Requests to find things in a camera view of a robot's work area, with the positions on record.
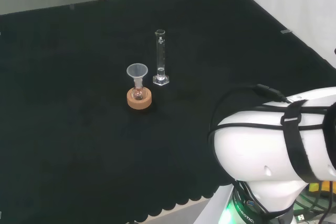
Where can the clear glass graduated cylinder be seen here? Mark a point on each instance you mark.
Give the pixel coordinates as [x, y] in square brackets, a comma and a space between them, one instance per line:
[160, 77]

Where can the small round-bottom glass flask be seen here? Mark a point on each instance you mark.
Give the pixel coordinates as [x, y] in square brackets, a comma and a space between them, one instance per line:
[138, 93]

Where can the clear plastic funnel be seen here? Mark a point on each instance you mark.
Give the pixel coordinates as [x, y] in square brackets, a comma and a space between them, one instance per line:
[137, 70]

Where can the black bench cloth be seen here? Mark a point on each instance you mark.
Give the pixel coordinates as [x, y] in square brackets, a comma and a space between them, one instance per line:
[78, 129]

